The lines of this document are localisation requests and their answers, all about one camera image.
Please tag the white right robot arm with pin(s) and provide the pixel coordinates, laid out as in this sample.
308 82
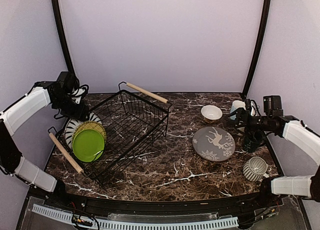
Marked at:
297 132

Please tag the black front rail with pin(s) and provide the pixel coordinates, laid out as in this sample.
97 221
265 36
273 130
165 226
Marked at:
102 207

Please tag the striped round mug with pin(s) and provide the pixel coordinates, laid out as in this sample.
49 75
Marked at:
255 169

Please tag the light blue faceted mug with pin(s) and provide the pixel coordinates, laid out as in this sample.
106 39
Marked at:
237 104

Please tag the white slotted cable duct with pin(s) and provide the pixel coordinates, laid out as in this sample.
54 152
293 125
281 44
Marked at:
137 222

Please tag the wooden rack handle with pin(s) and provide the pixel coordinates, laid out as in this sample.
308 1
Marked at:
152 95
69 158

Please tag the beige patterned bowl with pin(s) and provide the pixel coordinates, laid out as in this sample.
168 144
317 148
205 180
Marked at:
211 114

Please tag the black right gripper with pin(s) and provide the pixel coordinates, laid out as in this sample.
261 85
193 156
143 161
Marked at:
241 112

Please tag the black frame post right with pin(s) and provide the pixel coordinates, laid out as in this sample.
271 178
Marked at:
257 48

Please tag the black frame post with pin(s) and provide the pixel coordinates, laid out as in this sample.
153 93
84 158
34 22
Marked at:
257 48
61 35

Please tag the black white striped plate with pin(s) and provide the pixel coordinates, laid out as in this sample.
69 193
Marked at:
72 125

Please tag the bright green plate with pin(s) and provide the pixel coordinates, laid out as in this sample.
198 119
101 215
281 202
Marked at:
88 145

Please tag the black wire dish rack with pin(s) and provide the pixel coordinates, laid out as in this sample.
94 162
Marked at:
133 122

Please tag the wooden rack handle far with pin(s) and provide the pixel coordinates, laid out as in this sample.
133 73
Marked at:
152 95

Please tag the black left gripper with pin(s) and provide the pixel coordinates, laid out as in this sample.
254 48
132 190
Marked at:
80 113

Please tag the wooden rack handle near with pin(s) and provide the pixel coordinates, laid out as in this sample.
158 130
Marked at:
69 158

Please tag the grey reindeer plate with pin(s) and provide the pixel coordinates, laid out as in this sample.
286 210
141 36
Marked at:
214 144

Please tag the dark green mug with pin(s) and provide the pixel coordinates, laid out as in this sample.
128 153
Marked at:
252 141

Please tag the yellow ribbed plate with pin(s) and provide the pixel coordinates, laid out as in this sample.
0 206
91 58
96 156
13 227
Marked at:
96 127

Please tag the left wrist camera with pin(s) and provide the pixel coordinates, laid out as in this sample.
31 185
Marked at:
80 93

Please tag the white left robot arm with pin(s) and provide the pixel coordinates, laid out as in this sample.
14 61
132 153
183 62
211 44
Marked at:
61 95

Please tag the black frame post left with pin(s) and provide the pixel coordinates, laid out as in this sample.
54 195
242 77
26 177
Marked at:
61 35

